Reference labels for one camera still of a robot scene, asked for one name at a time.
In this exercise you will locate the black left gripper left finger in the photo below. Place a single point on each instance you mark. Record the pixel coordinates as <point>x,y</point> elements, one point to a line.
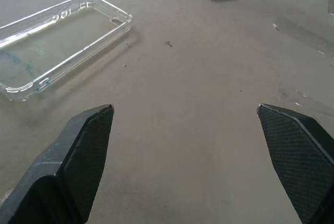
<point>78,166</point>

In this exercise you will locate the clear plastic film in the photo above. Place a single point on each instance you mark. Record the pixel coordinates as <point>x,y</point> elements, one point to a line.
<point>305,34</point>

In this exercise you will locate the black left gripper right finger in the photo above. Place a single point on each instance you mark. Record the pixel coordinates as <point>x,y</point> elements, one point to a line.
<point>300,153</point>

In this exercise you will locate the clear plastic phone case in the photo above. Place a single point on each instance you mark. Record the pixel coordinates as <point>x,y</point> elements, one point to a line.
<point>65,38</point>

